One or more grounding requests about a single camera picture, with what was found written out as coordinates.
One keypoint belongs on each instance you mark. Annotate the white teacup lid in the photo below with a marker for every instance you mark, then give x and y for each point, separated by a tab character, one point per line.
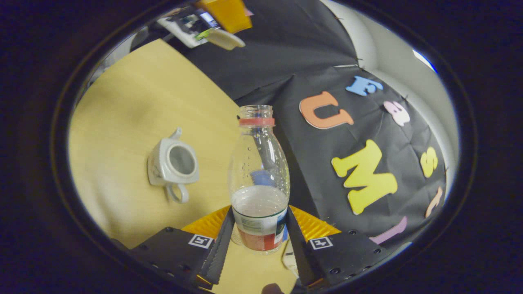
224	40

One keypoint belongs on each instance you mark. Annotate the white teacup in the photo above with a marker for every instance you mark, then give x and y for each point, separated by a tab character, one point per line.
163	167

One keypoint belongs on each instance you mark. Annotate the computer monitor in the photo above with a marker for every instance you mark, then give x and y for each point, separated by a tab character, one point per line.
200	19

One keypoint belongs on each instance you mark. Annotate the green drink bottle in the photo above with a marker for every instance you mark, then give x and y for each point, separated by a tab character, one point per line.
203	34

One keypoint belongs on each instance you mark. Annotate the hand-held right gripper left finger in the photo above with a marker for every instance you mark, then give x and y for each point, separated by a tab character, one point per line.
216	253

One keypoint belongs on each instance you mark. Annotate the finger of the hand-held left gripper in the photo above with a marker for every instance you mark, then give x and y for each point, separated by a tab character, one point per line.
226	14

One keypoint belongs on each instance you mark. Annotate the clear plastic water bottle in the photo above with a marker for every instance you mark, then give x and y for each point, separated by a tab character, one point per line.
259	163

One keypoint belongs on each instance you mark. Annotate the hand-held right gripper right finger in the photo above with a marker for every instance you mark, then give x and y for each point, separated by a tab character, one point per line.
298	249

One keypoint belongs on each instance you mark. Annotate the white side table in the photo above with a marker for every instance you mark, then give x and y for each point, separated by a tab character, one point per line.
179	34

